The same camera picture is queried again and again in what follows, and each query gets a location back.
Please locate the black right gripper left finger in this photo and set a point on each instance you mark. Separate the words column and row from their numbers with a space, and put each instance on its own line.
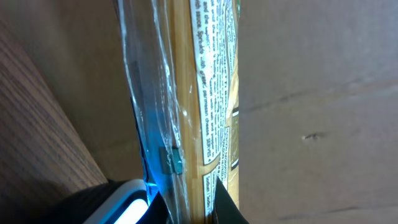
column 157, row 213

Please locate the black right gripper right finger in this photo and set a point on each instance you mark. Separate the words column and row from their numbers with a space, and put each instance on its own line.
column 225, row 211

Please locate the orange red noodle packet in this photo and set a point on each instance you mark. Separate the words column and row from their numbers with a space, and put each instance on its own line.
column 181, row 63

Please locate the white barcode scanner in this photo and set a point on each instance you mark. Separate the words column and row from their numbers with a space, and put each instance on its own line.
column 104, row 203

